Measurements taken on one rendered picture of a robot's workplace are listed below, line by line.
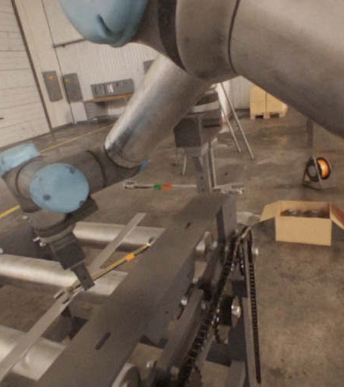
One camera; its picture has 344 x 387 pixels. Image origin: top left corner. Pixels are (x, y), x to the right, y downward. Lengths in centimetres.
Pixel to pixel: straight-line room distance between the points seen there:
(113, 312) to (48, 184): 21
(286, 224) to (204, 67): 260
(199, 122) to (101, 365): 36
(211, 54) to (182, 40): 2
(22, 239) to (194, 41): 146
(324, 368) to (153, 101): 172
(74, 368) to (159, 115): 34
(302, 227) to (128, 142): 238
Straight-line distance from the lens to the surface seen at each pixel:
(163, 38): 19
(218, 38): 17
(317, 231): 277
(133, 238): 126
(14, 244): 156
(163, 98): 40
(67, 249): 63
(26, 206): 62
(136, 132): 46
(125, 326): 48
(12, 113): 1190
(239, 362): 149
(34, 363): 89
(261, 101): 843
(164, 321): 70
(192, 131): 51
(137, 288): 54
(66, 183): 49
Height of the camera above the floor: 149
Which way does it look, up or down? 22 degrees down
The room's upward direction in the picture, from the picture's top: 9 degrees counter-clockwise
